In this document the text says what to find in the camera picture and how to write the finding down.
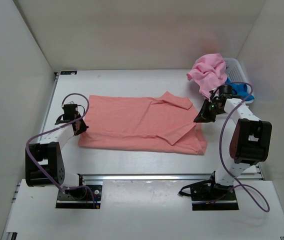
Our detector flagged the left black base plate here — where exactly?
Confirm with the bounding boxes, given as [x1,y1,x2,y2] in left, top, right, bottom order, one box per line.
[55,184,103,209]

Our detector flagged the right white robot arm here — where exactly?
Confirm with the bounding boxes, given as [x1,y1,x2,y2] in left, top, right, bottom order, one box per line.
[193,84,272,200]

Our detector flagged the light pink t shirt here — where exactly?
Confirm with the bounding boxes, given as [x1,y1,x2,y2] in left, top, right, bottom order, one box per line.
[186,53,227,99]

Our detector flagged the white plastic laundry basket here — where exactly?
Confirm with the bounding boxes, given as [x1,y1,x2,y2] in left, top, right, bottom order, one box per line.
[223,57,255,104]

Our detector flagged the salmon pink t shirt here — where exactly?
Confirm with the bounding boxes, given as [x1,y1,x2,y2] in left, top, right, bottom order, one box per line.
[78,91,208,155]

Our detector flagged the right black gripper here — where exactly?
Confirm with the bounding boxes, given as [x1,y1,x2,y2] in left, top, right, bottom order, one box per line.
[194,99,227,124]

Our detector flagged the blue label sticker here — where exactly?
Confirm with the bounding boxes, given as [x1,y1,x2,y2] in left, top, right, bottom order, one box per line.
[60,70,77,75]

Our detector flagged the blue t shirt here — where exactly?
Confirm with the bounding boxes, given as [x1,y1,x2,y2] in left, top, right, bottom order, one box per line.
[225,77,249,99]

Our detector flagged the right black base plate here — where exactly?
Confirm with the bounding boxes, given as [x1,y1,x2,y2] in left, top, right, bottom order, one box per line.
[178,182,239,211]

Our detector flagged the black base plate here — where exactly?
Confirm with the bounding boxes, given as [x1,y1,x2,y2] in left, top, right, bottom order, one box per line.
[55,184,103,209]
[178,182,239,211]

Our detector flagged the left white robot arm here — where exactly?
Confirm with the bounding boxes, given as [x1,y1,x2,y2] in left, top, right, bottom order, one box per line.
[25,102,89,199]

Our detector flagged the aluminium table edge rail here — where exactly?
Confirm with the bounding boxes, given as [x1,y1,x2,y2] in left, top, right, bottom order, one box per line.
[81,172,263,181]

